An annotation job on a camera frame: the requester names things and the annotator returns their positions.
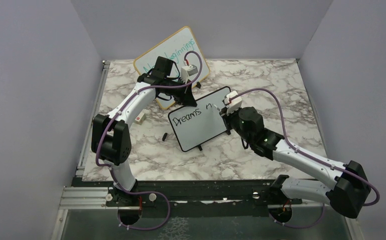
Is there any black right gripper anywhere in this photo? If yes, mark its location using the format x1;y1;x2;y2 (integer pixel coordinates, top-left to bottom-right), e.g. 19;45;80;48
220;104;252;144

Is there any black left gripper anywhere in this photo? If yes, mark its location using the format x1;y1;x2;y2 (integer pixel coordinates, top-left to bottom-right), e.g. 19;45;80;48
164;76;197;107

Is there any black framed whiteboard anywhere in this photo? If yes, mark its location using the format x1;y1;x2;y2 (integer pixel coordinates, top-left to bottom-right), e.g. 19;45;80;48
168;86;231;152

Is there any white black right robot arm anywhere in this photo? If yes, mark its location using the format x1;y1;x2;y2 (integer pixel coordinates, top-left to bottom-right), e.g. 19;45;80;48
220;106;371;219

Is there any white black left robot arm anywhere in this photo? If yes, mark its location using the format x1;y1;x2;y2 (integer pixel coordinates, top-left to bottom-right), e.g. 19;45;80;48
91;56;204;206

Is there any yellow framed whiteboard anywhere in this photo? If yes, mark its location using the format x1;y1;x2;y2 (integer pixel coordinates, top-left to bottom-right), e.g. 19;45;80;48
133;25;211;111

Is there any black small-board stand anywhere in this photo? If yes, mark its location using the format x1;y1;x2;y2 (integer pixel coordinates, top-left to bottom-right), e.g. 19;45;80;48
197;130;231;151

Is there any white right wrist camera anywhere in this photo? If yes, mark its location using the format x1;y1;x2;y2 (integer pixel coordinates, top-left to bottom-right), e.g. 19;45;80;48
223;90;242;115

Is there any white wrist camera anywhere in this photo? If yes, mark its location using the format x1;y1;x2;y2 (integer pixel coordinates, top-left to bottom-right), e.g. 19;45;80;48
223;90;242;115
180;65;198;84

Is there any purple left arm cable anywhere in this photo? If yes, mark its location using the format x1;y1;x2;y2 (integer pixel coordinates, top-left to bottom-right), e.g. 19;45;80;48
95;50;203;232

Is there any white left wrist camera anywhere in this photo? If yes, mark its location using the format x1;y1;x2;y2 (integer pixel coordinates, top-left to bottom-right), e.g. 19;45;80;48
180;65;198;84

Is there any black aluminium front base frame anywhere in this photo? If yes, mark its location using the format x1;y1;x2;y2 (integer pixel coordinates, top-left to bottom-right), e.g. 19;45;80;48
58;177;354;220

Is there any aluminium side rail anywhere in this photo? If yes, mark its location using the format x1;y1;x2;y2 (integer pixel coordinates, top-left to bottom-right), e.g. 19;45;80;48
75;60;111;178

